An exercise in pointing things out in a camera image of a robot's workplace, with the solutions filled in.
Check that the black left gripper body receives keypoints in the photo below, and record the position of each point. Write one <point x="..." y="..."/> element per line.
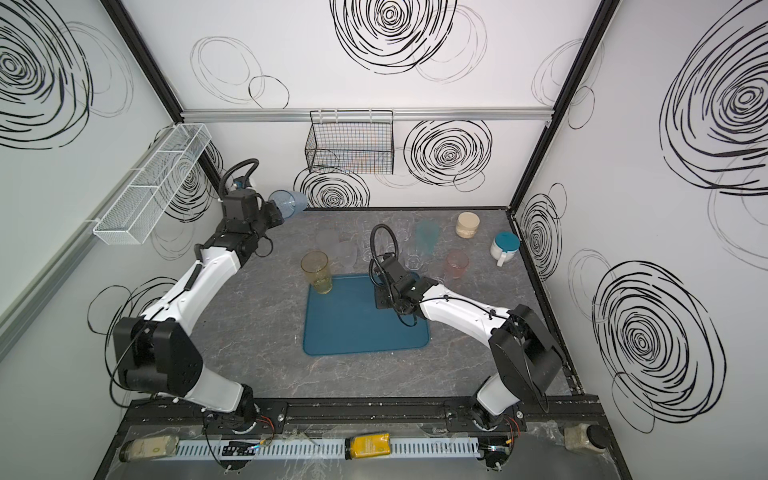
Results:
<point x="271" y="213"/>

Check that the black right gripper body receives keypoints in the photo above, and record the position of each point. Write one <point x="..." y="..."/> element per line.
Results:
<point x="387" y="285"/>

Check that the light blue plastic cup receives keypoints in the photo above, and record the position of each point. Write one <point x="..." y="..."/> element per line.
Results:
<point x="289" y="203"/>

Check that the teal plastic tray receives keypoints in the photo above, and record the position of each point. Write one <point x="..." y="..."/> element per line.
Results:
<point x="347" y="321"/>

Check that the teal green plastic cup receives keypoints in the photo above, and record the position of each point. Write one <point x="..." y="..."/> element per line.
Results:
<point x="427" y="234"/>

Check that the yellow transparent cup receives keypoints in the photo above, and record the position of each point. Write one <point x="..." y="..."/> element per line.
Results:
<point x="316" y="268"/>

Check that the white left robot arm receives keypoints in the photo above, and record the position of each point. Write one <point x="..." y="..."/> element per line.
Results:
<point x="154" y="350"/>

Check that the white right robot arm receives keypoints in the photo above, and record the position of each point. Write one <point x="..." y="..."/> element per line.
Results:
<point x="525" y="353"/>

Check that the clear faceted glass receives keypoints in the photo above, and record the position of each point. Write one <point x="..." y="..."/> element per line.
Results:
<point x="413" y="260"/>

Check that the pink transparent cup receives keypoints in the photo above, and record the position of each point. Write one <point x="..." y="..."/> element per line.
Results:
<point x="456" y="264"/>

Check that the white mug teal lid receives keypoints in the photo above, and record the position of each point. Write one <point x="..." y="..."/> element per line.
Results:
<point x="504" y="247"/>

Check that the white wire shelf basket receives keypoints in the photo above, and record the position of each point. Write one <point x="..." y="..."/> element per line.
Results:
<point x="134" y="214"/>

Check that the black wire basket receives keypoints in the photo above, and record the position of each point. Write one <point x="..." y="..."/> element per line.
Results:
<point x="356" y="147"/>

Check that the yellow box on rail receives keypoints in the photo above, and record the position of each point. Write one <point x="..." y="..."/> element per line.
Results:
<point x="367" y="446"/>

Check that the white slotted cable duct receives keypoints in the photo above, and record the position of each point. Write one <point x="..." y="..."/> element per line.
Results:
<point x="325" y="449"/>

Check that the aluminium wall rail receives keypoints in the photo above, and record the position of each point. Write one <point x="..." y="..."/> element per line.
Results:
<point x="290" y="115"/>

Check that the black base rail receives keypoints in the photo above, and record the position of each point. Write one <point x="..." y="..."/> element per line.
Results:
<point x="455" y="414"/>

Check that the black corner frame post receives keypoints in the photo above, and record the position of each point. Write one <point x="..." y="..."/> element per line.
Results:
<point x="126" y="27"/>

